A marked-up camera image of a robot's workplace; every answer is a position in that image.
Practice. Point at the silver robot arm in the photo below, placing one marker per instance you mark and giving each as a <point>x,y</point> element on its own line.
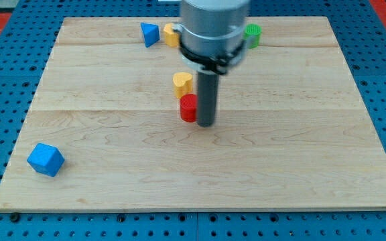
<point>211,43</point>

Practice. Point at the yellow block behind arm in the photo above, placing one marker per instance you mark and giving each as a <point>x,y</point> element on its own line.
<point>171,38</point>

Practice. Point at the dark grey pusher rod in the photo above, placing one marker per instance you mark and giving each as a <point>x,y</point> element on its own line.
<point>207,96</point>

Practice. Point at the yellow heart block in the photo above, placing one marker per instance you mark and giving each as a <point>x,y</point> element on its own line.
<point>182,84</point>

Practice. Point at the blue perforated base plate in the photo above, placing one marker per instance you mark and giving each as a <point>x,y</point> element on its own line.
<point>25,45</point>

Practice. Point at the red circle block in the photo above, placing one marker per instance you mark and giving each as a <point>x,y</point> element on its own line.
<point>188,105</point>

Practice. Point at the green circle block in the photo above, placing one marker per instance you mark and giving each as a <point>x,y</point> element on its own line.
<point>252,34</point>

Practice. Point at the blue triangle block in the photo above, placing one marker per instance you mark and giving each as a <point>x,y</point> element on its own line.
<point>150,33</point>

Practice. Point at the wooden board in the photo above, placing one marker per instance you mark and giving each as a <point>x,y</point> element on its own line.
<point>292,133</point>

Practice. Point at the blue cube block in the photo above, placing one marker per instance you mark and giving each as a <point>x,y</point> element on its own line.
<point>46,159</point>

